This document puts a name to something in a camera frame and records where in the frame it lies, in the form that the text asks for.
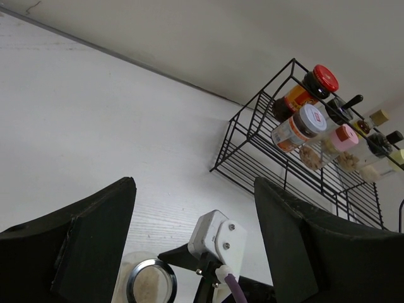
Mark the silver lid spice jar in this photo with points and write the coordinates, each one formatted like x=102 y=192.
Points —
x=302 y=126

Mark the black cap seasoning jar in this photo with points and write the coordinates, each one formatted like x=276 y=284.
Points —
x=337 y=111

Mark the pink cap spice bottle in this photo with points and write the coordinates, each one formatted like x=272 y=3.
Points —
x=322 y=150

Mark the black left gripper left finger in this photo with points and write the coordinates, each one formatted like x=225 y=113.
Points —
x=72 y=254

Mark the black wire rack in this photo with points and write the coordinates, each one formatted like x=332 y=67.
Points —
x=247 y=152

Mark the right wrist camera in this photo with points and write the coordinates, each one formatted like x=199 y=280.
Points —
x=224 y=238

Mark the yellow oil bottle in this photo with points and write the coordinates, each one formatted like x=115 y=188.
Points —
x=364 y=126

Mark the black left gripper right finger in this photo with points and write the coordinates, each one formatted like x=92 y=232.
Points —
x=315 y=256

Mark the black pump cap spice jar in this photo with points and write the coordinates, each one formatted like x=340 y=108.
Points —
x=368 y=151

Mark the wide glass jar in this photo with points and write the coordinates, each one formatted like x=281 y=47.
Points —
x=142 y=277

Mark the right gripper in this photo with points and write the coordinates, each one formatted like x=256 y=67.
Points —
x=217 y=283

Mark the red cap sauce bottle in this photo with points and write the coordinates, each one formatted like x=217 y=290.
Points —
x=317 y=85

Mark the yellow cap spice bottle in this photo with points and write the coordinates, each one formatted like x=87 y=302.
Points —
x=386 y=167

